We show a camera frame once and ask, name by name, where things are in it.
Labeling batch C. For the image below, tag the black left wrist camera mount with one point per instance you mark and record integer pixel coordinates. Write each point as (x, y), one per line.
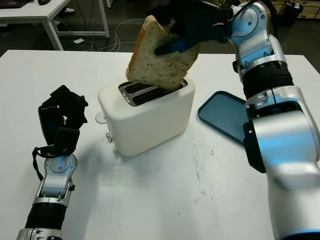
(65, 140)

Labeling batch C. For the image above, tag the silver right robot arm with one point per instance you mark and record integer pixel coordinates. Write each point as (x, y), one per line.
(282, 140)

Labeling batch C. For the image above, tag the white shoe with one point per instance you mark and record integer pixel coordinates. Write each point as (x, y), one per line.
(68, 10)

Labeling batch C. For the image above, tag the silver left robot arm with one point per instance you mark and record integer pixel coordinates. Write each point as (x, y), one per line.
(53, 180)

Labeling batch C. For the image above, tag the black computer mouse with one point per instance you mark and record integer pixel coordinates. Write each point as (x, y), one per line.
(43, 2)

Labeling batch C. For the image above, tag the cream two-slot toaster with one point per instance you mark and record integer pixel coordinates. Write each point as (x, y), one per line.
(150, 120)

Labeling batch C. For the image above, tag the white paper scrap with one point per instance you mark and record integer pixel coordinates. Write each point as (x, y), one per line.
(78, 40)

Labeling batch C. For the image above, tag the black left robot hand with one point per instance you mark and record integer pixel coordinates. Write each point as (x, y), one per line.
(51, 122)

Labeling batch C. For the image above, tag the black waste bin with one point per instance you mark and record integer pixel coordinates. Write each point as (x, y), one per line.
(290, 17)

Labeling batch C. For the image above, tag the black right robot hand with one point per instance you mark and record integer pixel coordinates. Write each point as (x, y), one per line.
(207, 27)

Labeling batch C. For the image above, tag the slice of brown bread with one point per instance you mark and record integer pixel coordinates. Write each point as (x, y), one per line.
(160, 70)

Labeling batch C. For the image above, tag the white office desk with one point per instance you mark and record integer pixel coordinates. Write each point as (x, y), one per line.
(30, 12)

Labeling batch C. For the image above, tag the blue plastic tray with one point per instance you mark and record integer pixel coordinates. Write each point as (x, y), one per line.
(220, 115)

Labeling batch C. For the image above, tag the wooden crate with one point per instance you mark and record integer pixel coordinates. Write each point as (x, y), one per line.
(312, 10)

